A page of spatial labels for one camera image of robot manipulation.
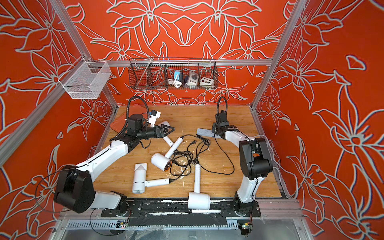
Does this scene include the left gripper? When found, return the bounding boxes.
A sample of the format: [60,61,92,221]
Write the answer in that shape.
[137,124,175,141]

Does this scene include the white power strip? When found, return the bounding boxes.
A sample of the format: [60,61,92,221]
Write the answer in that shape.
[197,128,214,138]

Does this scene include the black dryer power cables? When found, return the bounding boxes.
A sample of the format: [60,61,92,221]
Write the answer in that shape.
[168,134,236,182]

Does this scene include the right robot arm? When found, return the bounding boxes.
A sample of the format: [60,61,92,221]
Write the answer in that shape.
[212,111,273,212]

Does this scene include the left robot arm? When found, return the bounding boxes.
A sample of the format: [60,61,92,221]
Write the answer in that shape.
[54,114,175,215]

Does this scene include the white hair dryer back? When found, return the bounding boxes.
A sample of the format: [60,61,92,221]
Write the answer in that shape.
[158,121,174,147]

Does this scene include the white hair dryer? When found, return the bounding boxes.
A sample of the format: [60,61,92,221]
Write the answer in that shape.
[158,121,174,147]
[188,164,211,210]
[151,137,183,172]
[132,164,170,194]

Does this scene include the white hair dryer middle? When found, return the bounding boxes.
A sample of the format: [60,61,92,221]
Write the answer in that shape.
[151,137,183,172]

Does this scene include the white socket cube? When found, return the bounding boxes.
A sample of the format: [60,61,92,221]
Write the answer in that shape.
[200,77,214,88]

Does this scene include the blue small box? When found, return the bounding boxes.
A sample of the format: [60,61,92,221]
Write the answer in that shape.
[173,71,183,83]

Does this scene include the white adapter box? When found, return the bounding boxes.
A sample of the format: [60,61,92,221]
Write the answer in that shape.
[187,72,199,87]

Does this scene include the orange plastic tool case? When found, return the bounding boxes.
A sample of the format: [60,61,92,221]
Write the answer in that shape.
[110,104,146,133]

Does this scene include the white hair dryer front left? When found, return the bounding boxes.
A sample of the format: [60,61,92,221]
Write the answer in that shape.
[132,164,170,194]

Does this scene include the white hair dryer front right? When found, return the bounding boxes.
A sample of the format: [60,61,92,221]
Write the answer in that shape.
[188,164,211,210]

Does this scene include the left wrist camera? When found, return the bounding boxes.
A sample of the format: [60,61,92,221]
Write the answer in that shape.
[149,110,161,128]

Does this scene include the black wire wall basket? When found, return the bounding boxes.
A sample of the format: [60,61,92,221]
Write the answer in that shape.
[128,57,219,90]

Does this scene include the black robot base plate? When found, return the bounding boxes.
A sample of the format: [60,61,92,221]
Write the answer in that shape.
[101,198,262,218]

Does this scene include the clear plastic wall bin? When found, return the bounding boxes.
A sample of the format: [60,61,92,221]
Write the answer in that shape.
[58,56,112,100]

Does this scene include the aluminium frame post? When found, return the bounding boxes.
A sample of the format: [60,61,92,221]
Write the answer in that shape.
[50,0,93,62]

